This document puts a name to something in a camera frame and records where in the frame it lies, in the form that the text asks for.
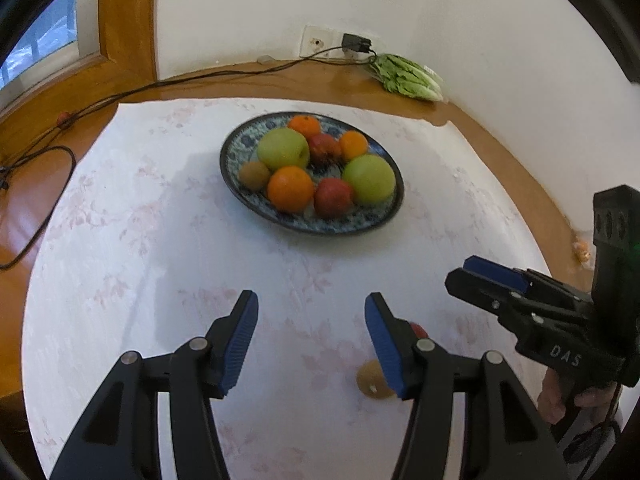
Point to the kiwi front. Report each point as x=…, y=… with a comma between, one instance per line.
x=371, y=381

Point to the large orange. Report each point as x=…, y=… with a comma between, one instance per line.
x=290, y=190

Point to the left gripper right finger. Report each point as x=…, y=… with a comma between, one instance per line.
x=504, y=436

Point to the white wall socket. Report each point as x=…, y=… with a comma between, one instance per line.
x=324, y=44

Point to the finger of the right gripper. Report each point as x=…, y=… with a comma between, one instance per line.
x=505, y=299
x=529, y=283

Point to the bagged green lettuce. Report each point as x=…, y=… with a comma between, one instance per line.
x=407, y=78

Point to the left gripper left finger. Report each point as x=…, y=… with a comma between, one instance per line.
x=116, y=436

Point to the kiwi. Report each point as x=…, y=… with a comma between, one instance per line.
x=371, y=381
x=254, y=175

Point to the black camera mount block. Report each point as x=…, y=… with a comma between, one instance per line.
x=616, y=238

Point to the white floral tablecloth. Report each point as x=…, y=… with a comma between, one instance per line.
x=148, y=246

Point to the black power adapter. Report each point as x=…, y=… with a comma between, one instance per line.
x=355, y=43

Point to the blue white patterned plate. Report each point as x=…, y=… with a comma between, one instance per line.
x=240, y=147

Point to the small orange mandarin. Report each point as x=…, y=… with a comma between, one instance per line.
x=307, y=125

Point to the person right hand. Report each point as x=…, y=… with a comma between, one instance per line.
x=551, y=400

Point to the green apple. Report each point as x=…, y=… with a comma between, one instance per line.
x=371, y=177
x=282, y=147

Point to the wooden window frame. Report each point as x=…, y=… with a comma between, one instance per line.
x=122, y=31

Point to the small red apple back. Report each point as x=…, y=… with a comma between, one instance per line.
x=419, y=330

